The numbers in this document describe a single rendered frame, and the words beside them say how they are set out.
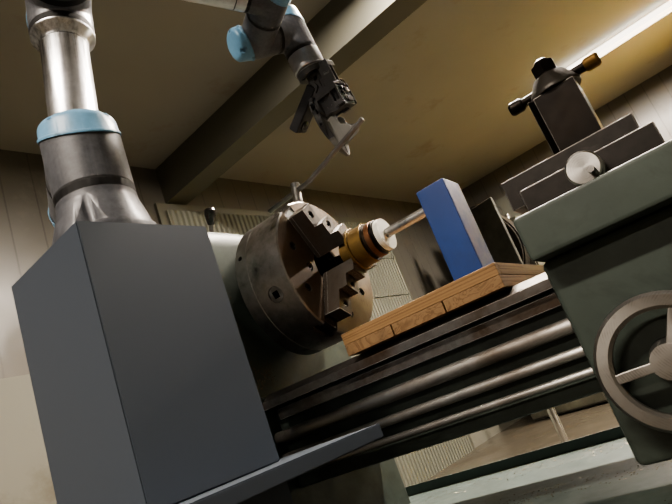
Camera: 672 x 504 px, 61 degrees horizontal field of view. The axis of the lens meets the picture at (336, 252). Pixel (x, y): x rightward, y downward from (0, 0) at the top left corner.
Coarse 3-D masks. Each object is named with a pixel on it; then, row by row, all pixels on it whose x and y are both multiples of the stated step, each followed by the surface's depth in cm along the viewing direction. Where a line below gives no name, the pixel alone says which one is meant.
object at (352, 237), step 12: (360, 228) 117; (348, 240) 117; (360, 240) 115; (372, 240) 114; (348, 252) 116; (360, 252) 115; (372, 252) 115; (384, 252) 115; (360, 264) 117; (372, 264) 119
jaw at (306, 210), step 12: (288, 216) 120; (300, 216) 118; (312, 216) 120; (300, 228) 120; (312, 228) 119; (324, 228) 118; (336, 228) 119; (312, 240) 120; (324, 240) 119; (336, 240) 118; (324, 252) 120
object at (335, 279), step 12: (348, 264) 117; (324, 276) 120; (336, 276) 117; (348, 276) 116; (360, 276) 117; (324, 288) 118; (336, 288) 116; (348, 288) 115; (324, 300) 116; (336, 300) 114; (348, 300) 116; (324, 312) 115; (336, 312) 113; (348, 312) 114; (324, 324) 114; (336, 324) 116
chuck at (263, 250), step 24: (264, 240) 116; (288, 240) 116; (264, 264) 114; (288, 264) 112; (312, 264) 119; (264, 288) 113; (288, 288) 111; (312, 288) 115; (360, 288) 131; (288, 312) 113; (312, 312) 111; (360, 312) 125; (288, 336) 116; (312, 336) 116; (336, 336) 117
